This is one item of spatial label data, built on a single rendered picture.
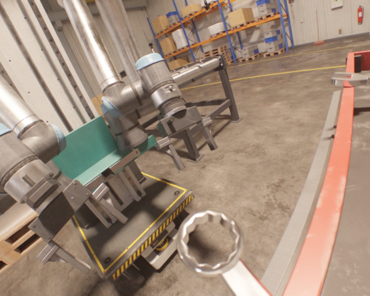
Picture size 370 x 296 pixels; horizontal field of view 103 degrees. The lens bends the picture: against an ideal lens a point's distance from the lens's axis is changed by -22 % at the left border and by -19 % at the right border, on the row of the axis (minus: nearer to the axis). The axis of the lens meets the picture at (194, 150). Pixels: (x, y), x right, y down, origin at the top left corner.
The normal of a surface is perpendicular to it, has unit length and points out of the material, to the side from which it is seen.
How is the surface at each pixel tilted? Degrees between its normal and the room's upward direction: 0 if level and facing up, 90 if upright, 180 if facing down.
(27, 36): 90
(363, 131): 0
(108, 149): 90
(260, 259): 0
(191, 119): 66
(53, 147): 106
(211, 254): 0
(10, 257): 90
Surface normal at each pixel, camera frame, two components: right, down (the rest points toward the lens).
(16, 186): 0.24, 0.10
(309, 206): -0.49, -0.83
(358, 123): -0.33, -0.82
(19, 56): 0.71, 0.11
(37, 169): 0.74, -0.60
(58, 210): 0.58, -0.29
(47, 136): 0.70, -0.44
